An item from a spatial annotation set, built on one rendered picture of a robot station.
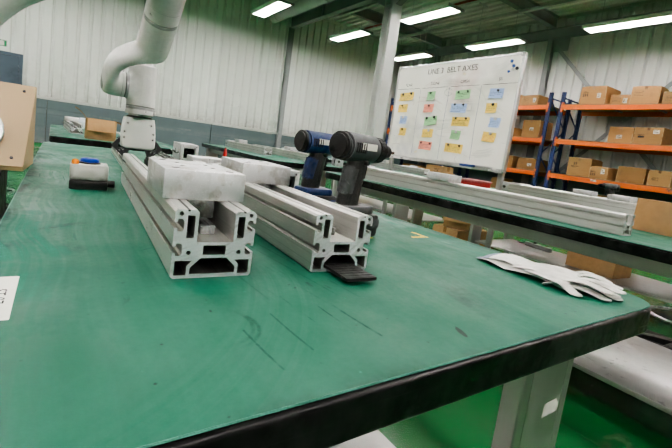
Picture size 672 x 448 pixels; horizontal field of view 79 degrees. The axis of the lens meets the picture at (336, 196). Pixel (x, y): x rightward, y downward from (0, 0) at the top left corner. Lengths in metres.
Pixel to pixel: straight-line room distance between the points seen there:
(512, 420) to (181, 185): 0.63
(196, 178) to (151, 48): 0.78
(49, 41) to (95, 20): 1.17
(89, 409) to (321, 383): 0.16
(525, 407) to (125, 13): 12.42
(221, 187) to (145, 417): 0.35
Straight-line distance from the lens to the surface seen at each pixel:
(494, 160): 3.73
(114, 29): 12.58
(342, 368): 0.37
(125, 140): 1.44
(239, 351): 0.38
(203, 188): 0.58
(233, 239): 0.54
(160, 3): 1.24
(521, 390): 0.78
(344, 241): 0.61
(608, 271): 4.10
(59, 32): 12.44
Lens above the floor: 0.96
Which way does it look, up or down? 7 degrees down
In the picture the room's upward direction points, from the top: 8 degrees clockwise
